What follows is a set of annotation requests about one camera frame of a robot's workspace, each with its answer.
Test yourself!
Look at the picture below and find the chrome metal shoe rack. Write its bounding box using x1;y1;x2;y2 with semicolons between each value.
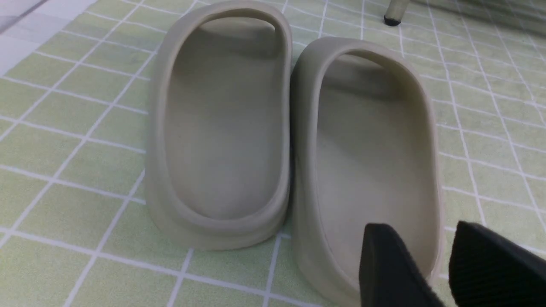
383;0;546;27

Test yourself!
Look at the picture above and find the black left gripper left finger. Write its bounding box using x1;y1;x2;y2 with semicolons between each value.
359;223;444;307

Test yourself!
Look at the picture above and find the tan foam slide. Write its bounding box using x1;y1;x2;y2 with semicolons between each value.
290;37;444;307
144;0;292;251

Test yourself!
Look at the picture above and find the green checkered floor mat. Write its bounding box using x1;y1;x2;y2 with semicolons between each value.
0;0;546;307

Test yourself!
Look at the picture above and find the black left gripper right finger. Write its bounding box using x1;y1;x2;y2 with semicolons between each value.
449;221;546;307

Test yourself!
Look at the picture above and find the right tan foam slide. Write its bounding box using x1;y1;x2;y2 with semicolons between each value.
290;37;444;307

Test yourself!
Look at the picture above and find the left tan foam slide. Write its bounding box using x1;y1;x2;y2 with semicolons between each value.
144;0;292;251

